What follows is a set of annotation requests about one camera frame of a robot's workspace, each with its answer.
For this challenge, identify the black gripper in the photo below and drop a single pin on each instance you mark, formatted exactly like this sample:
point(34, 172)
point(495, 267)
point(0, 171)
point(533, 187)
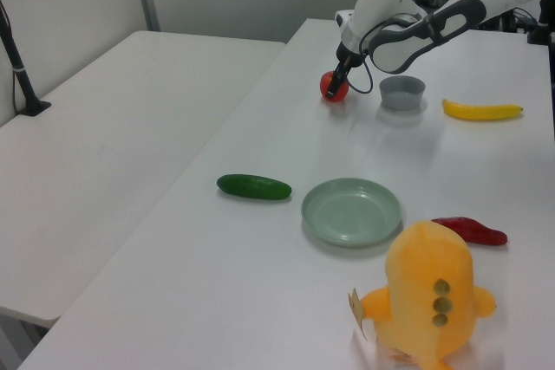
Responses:
point(349, 56)

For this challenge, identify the red apple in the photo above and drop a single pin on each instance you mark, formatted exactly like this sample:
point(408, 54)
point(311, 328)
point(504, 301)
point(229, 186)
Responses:
point(342, 92)

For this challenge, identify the grey bowl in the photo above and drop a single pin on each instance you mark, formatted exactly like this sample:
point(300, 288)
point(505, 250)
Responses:
point(401, 101)

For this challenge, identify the pale green plate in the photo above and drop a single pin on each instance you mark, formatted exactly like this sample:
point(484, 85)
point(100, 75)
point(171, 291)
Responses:
point(351, 214)

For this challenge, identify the green cucumber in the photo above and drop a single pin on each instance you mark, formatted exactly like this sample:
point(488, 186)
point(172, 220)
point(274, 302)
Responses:
point(253, 187)

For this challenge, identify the yellow banana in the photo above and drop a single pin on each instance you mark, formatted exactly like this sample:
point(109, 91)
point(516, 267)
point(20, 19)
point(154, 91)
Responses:
point(477, 112)

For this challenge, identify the orange plush toy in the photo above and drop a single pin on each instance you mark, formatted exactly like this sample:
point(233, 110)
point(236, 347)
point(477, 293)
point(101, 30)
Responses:
point(425, 266)

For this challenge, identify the red chili pepper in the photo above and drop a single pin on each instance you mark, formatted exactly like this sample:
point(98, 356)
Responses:
point(481, 233)

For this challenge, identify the black stand with clamp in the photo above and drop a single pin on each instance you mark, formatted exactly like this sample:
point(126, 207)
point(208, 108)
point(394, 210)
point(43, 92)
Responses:
point(544, 27)

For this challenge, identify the paper tag on plush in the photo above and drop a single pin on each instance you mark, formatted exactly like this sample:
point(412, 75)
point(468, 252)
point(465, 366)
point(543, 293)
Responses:
point(355, 305)

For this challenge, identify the white side table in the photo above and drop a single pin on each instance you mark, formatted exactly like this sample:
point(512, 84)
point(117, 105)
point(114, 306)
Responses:
point(108, 127)

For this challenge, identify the black pole with foot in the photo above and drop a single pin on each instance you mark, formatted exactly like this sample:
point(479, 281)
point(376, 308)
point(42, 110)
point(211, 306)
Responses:
point(19, 71)

